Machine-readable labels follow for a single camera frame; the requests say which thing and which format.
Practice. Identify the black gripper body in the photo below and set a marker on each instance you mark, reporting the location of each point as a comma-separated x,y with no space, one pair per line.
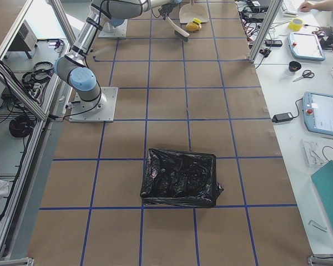
162,10

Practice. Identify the beige plastic dustpan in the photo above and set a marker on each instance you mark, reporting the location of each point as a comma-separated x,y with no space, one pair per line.
193,10

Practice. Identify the beige hand brush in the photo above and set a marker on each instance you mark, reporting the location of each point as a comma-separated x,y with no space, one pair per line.
179,32

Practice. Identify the yellow trash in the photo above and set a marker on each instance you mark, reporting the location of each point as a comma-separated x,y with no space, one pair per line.
192,27

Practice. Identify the yellow sponge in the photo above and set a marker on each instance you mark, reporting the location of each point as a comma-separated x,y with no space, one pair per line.
197,21

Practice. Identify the person hand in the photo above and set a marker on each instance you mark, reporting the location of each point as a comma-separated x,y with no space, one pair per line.
307,6

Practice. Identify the yellow tape roll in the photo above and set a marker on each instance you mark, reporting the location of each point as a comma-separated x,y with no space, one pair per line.
296,24

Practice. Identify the blue teach pendant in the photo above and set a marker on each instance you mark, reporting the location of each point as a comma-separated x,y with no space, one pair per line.
318,113
305,46

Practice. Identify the scissors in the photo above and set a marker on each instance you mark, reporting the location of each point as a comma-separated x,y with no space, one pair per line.
305,74

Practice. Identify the black power adapter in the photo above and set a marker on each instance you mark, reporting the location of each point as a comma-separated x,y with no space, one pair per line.
283,117

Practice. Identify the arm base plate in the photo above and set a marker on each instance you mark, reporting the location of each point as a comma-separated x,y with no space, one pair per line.
99,110
114,32

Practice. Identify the aluminium frame post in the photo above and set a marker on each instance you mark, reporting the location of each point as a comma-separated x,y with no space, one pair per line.
267,22

